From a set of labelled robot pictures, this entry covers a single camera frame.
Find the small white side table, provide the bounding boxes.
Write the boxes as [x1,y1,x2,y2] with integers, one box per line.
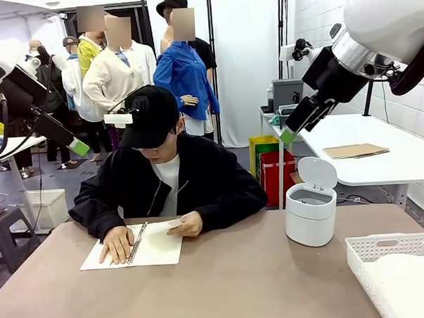
[258,104,309,211]

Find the black t-shirt mannequin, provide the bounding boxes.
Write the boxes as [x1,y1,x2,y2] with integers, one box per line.
[188,35,219,87]

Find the white paper stack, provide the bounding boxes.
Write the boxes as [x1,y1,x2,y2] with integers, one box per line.
[364,252,424,318]

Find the red plastic crate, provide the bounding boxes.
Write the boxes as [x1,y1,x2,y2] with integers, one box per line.
[259,150,299,207]

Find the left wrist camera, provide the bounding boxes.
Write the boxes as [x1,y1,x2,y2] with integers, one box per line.
[23,45,56,74]

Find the flat brown cardboard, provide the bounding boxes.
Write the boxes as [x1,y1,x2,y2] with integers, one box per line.
[323,142,391,161]

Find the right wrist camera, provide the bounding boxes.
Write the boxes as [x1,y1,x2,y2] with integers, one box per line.
[278,37,315,63]

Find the bald dark clothed mannequin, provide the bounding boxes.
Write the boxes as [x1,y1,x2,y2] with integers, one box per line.
[29,38,73,171]

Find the black light stand pole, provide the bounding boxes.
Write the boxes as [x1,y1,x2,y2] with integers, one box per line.
[206,0,222,146]

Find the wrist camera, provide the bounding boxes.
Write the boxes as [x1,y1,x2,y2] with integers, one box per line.
[23,45,56,74]
[278,37,315,63]

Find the cream jacket mannequin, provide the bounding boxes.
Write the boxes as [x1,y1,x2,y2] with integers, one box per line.
[79,13,162,153]

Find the white spiral notebook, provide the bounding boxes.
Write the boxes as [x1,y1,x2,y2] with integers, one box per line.
[77,220,185,271]

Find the white trash can with lid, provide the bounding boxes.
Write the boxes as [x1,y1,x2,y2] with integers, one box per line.
[282,155,341,249]

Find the person left hand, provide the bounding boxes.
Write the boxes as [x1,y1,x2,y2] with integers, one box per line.
[165,210,205,239]

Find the black tripod stand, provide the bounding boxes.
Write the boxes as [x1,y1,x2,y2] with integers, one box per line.
[276,0,295,80]

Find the head mounted camera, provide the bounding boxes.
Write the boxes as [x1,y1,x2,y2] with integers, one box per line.
[102,84,155,129]

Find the yellow jacket mannequin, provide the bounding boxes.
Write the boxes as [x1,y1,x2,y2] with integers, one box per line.
[75,4,108,80]

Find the large white table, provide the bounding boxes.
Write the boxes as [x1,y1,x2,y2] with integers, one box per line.
[296,110,424,216]

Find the grey box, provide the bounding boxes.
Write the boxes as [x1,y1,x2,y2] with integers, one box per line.
[271,77,306,114]

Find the person in dark jacket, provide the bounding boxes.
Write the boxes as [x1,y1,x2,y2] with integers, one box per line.
[65,130,271,243]

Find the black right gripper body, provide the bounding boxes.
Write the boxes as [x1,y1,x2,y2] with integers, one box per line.
[300,44,371,106]

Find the black right arm hose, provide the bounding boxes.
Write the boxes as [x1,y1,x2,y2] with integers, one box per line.
[386,56,424,98]

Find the right forearm in black sleeve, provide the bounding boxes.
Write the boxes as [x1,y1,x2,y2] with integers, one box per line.
[68,203,127,243]

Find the blue shirt mannequin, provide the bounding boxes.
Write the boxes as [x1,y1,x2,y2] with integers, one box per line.
[150,6,221,138]

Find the white plastic basket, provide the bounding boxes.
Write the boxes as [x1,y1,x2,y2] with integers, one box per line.
[344,231,424,318]

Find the white t-shirt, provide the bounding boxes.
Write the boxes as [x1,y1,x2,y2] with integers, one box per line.
[150,155,184,219]

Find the black post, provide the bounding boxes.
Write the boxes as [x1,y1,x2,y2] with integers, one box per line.
[361,79,377,117]

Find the white floor bin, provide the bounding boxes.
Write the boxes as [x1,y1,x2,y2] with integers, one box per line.
[15,188,70,231]

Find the person right hand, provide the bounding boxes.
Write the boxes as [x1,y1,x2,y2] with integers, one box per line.
[98,225,136,266]

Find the small grey tray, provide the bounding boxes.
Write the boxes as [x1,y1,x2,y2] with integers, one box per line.
[277,103,300,117]

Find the black bucket hat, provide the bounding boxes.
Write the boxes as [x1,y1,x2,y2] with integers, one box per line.
[155,0,189,18]

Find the yellow green bag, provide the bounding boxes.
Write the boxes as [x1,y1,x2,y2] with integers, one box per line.
[248,134,283,182]

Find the white backdrop sheet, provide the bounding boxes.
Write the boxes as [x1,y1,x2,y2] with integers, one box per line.
[145,0,287,152]

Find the grey plastic stool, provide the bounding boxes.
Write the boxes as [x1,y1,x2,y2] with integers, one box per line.
[0,205,42,274]

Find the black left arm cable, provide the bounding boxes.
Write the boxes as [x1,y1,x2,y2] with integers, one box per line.
[0,92,12,155]

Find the black baseball cap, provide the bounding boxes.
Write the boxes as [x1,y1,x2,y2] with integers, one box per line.
[116,83,181,151]

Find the left forearm in black sleeve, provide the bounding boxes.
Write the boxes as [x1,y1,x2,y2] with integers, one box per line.
[195,193,271,234]

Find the person head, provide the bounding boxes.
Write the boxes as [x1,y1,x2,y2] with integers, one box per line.
[131,127,181,167]

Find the white paper sheet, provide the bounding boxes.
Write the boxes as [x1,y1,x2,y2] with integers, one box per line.
[143,218,184,237]

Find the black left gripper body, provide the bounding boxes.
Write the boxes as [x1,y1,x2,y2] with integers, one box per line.
[2,65,52,122]

